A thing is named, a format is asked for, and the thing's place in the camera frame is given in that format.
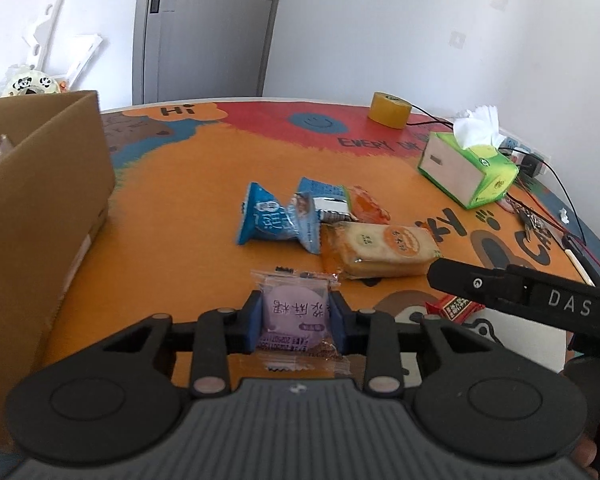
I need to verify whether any red snack packet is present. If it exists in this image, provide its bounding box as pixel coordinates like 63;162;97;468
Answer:
425;294;486;323

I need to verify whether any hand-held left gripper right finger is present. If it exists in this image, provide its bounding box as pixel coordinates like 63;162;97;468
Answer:
327;290;498;396

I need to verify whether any black charger plug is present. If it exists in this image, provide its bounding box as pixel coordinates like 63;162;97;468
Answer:
517;152;543;176

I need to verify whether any blue snack packet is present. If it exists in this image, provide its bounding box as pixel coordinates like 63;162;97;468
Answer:
292;176;353;256
236;181;301;246

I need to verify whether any green tissue box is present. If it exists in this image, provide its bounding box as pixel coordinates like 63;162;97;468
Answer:
419;105;520;209

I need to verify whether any person's right hand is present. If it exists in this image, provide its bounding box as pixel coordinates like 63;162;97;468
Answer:
572;400;600;480

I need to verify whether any orange cracker packet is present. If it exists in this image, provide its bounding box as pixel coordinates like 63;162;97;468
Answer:
320;222;443;281

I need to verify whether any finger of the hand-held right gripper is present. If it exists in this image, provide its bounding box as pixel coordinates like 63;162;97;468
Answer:
426;258;531;312

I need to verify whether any brown cardboard box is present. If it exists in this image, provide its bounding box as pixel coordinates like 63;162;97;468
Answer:
0;91;117;456

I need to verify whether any grey door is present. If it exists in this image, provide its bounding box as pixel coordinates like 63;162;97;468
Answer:
131;0;288;106

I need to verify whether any yellow tape roll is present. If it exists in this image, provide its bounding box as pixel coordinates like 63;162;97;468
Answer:
369;91;412;130

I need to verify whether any orange snack packet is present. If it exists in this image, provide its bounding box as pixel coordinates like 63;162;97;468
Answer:
347;185;391;223

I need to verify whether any short white foam board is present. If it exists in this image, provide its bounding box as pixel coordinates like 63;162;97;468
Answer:
62;34;103;92

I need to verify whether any red cable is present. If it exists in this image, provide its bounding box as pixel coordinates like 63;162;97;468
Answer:
505;185;600;292

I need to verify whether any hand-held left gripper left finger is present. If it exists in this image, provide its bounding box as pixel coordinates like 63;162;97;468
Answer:
100;290;263;396

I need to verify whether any purple mochi packet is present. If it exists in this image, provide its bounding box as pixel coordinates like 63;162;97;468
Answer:
250;269;351;373

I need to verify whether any long white foam board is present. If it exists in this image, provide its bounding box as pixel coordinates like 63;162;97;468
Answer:
22;0;72;68

